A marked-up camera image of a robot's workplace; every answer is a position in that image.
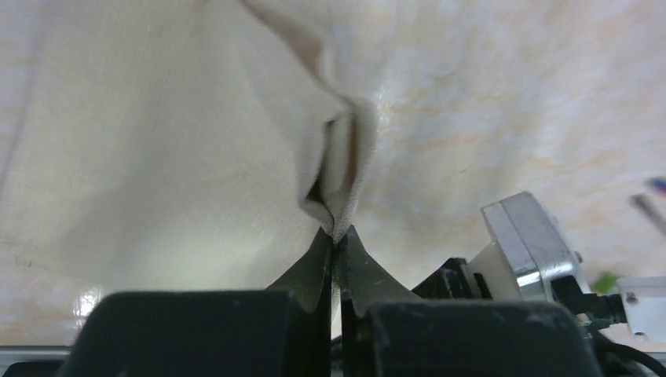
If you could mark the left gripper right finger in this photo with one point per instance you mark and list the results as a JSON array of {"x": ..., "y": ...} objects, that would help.
[{"x": 389, "y": 331}]

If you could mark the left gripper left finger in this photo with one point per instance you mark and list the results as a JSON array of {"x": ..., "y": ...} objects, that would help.
[{"x": 283, "y": 330}]

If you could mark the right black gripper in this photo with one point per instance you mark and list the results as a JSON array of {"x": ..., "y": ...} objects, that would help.
[{"x": 453, "y": 280}]

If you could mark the beige cloth napkin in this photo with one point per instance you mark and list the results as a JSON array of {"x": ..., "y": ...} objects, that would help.
[{"x": 179, "y": 145}]

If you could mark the black utensil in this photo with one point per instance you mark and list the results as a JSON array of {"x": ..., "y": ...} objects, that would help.
[{"x": 643, "y": 204}]

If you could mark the iridescent purple utensil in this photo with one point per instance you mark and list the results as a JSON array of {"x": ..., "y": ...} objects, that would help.
[{"x": 657, "y": 184}]

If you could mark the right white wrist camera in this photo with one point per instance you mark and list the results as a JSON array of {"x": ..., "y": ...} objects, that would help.
[{"x": 529, "y": 259}]

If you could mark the aluminium frame rail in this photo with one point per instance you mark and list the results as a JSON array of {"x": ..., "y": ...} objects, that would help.
[{"x": 15, "y": 354}]

